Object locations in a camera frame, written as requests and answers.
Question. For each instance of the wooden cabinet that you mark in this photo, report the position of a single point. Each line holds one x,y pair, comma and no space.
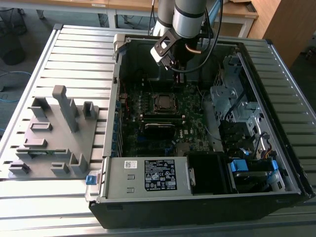
284,29

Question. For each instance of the green RAM stick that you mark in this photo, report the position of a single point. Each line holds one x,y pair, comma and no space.
47,152

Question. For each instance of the wooden desk white frame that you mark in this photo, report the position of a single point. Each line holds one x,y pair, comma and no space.
128,5
61,6

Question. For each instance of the green motherboard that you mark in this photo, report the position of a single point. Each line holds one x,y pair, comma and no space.
195,128

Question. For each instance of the black graphics card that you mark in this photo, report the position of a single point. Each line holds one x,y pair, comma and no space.
159,130

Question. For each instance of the silver power supply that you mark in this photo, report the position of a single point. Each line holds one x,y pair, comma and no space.
123,182

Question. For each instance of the bronze chipset heatsink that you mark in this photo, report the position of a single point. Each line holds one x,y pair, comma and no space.
183,149

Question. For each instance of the grey case release latch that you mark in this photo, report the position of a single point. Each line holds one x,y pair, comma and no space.
119,43

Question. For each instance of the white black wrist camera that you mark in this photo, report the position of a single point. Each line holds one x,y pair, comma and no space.
161,48

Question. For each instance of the black round bin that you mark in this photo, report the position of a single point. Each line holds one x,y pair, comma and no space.
13,53

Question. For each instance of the silver drive cage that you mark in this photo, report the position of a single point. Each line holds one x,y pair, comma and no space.
222,96

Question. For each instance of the black hard disk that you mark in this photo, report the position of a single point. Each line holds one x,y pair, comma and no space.
249,177

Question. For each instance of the blue plastic case latch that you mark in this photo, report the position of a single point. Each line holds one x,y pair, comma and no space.
90,179

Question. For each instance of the grey parts rack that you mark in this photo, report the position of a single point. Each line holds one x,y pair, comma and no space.
61,140

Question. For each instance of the CPU socket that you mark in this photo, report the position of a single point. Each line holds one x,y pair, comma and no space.
154,106

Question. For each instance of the black grey PC case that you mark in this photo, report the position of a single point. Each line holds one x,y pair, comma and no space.
172,212

